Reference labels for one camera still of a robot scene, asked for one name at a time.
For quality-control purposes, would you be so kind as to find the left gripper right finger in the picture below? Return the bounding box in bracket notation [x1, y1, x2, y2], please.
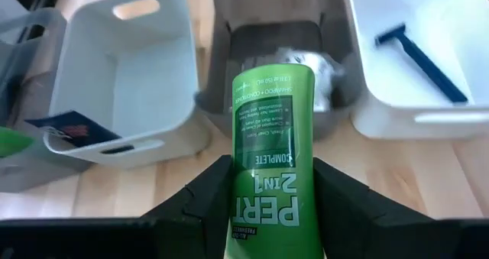
[313, 157, 440, 259]

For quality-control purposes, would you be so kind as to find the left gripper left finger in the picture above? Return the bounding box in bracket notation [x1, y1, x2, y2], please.
[141, 154, 234, 259]

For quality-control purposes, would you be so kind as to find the green shampoo bottle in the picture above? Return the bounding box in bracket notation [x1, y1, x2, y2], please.
[225, 63, 325, 259]
[0, 126, 35, 159]

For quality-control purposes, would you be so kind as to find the clear bag of cotton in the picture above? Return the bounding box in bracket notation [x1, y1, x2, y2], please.
[267, 47, 345, 113]

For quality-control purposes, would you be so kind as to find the dark blue disposable razor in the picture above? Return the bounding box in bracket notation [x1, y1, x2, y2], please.
[374, 23, 469, 104]

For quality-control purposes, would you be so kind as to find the white plastic bin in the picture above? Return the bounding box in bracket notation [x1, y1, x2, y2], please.
[342, 0, 489, 140]

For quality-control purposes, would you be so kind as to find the light grey plastic bin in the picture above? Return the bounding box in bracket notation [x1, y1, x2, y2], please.
[42, 0, 210, 169]

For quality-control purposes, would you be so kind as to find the dark brown translucent bin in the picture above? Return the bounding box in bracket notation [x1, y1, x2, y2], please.
[195, 0, 362, 141]

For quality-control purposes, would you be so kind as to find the grey translucent bin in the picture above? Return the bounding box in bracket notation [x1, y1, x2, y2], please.
[0, 7, 92, 193]

